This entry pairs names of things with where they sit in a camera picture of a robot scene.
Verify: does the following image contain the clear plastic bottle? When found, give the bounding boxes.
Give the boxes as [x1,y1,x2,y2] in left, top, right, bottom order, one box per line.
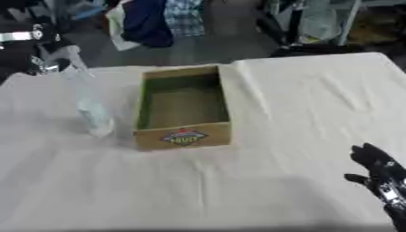
[39,44,118,139]

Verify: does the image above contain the white metal frame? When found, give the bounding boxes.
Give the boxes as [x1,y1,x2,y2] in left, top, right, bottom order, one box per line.
[334,0,406,47]

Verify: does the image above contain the white hanging cloth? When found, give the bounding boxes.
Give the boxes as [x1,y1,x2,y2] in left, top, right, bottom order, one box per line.
[104,0,143,52]

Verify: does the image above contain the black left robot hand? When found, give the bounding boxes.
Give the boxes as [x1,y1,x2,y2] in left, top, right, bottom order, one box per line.
[24,26,82,76]

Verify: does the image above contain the dark blue hanging garment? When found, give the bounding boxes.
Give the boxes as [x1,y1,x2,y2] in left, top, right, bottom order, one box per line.
[121,0,177,49]

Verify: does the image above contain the black stand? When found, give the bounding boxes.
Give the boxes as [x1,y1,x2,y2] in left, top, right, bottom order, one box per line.
[256,0,372,58]

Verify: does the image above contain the tan cardboard box green inside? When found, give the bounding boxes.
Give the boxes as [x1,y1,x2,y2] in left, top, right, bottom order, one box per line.
[131,63,234,151]

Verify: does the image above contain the blue checked hanging shirt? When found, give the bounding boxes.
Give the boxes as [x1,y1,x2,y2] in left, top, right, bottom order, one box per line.
[161,0,208,38]

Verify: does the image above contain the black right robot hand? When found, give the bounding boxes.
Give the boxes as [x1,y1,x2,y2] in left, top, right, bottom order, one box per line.
[343,142,406,232]

